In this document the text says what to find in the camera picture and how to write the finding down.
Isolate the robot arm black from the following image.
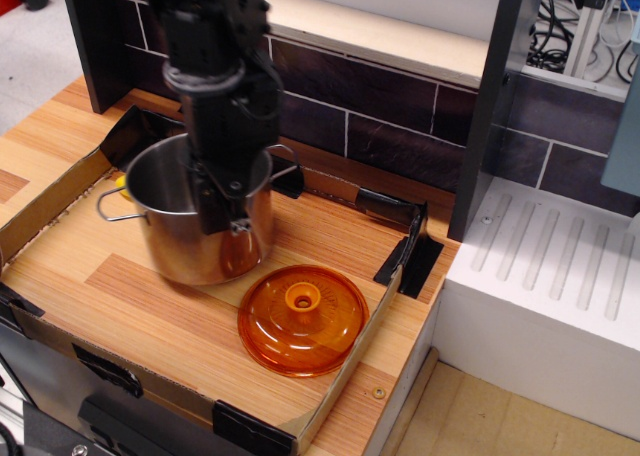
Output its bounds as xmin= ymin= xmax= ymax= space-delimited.
xmin=147 ymin=0 xmax=283 ymax=234

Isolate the cardboard fence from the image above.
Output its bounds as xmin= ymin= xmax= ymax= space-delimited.
xmin=1 ymin=101 xmax=443 ymax=455

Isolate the wooden shelf with dark posts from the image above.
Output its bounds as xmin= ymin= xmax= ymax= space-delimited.
xmin=58 ymin=0 xmax=531 ymax=243

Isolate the stainless steel pot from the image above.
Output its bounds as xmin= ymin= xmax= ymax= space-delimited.
xmin=125 ymin=134 xmax=295 ymax=286

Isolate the orange glass lid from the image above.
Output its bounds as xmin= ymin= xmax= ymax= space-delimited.
xmin=237 ymin=265 xmax=369 ymax=377

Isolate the yellow plastic banana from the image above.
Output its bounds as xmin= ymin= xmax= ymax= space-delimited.
xmin=116 ymin=175 xmax=131 ymax=201

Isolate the brass screw grommet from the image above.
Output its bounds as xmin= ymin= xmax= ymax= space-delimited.
xmin=372 ymin=387 xmax=386 ymax=399

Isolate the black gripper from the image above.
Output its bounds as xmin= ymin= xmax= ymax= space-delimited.
xmin=177 ymin=60 xmax=283 ymax=235

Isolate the bundle of black cables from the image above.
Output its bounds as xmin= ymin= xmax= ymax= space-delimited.
xmin=527 ymin=0 xmax=640 ymax=85

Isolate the white drainboard sink unit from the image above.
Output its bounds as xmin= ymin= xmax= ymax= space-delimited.
xmin=433 ymin=178 xmax=639 ymax=439

